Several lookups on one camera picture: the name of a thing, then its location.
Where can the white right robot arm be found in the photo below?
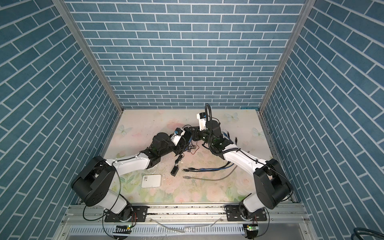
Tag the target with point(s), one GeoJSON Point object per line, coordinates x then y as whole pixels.
{"type": "Point", "coordinates": [272, 185]}

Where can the aluminium corner post left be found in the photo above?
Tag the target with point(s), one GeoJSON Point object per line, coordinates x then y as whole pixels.
{"type": "Point", "coordinates": [77, 34]}

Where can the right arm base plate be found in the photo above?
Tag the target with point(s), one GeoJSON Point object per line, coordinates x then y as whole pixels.
{"type": "Point", "coordinates": [236, 213]}

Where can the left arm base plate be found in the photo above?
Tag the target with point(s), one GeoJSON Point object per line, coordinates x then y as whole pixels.
{"type": "Point", "coordinates": [130, 214]}

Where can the black network switch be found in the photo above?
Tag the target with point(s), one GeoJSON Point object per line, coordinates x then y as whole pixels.
{"type": "Point", "coordinates": [186, 134]}

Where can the aluminium corner post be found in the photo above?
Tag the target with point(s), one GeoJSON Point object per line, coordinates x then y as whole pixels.
{"type": "Point", "coordinates": [77, 34]}
{"type": "Point", "coordinates": [303, 16]}

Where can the aluminium corner post right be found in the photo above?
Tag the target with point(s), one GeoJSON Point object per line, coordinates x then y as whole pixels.
{"type": "Point", "coordinates": [303, 16]}

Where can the white flat box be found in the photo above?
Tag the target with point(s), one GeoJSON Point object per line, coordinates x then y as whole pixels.
{"type": "Point", "coordinates": [151, 181]}

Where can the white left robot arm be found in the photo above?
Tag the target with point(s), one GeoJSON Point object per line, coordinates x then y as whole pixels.
{"type": "Point", "coordinates": [93, 182]}

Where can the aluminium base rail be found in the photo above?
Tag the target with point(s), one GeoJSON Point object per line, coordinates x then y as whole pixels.
{"type": "Point", "coordinates": [211, 221]}

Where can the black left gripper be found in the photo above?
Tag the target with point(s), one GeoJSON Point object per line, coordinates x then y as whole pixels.
{"type": "Point", "coordinates": [167, 138]}

